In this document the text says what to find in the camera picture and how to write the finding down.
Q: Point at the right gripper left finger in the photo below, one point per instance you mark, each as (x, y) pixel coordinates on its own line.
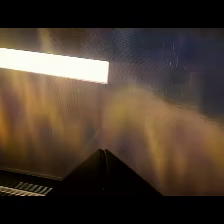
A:
(90, 176)

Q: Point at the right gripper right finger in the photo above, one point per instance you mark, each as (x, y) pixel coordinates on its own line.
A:
(123, 180)

